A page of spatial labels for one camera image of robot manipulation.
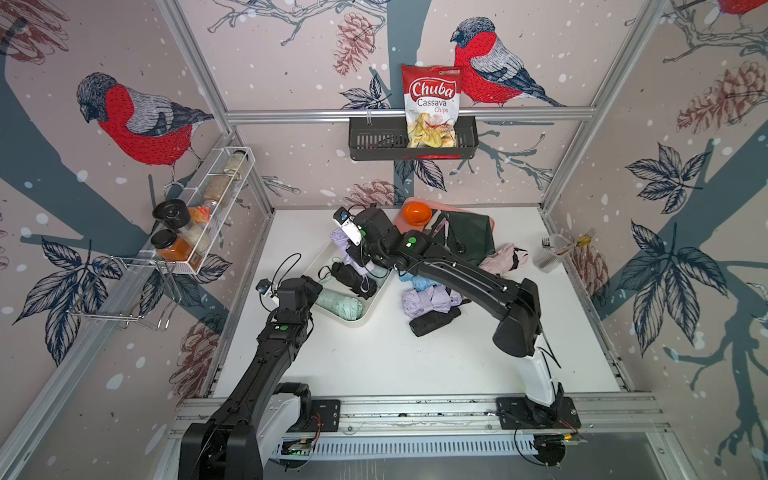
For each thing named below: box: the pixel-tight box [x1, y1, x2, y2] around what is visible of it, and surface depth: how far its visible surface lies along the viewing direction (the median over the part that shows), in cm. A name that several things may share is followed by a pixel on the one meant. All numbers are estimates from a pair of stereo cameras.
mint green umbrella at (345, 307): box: [315, 291, 365, 321], surface depth 89 cm
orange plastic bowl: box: [402, 202, 433, 226], surface depth 116 cm
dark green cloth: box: [446, 211, 495, 266], surface depth 113 cm
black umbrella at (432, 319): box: [409, 307, 461, 337], surface depth 89 cm
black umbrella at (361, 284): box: [318, 262, 377, 300], surface depth 97 cm
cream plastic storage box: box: [301, 238, 396, 326], surface depth 96 cm
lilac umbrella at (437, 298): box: [401, 285, 463, 318], surface depth 91 cm
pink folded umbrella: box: [480, 243, 528, 276], surface depth 100 cm
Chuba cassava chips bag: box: [402, 64, 463, 149], surface depth 85 cm
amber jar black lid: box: [151, 229, 193, 262], surface depth 61 cm
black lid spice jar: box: [152, 198, 191, 229], surface depth 63 cm
